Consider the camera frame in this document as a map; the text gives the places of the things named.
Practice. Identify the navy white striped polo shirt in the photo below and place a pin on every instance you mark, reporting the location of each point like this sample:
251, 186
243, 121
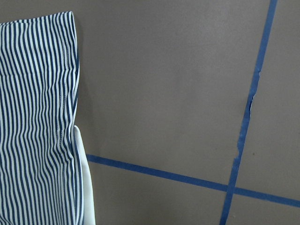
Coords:
44, 174

